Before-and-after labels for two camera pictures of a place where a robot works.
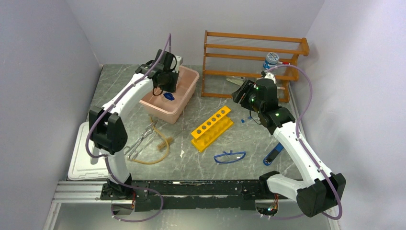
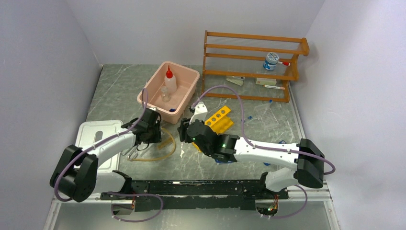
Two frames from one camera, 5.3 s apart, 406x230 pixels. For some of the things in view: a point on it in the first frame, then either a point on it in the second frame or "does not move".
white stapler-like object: (237, 80) does not move
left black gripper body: (170, 81) to (154, 134)
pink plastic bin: (172, 110) does not move
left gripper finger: (242, 95) to (182, 130)
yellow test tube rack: (208, 132) does not move
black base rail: (200, 195) does not move
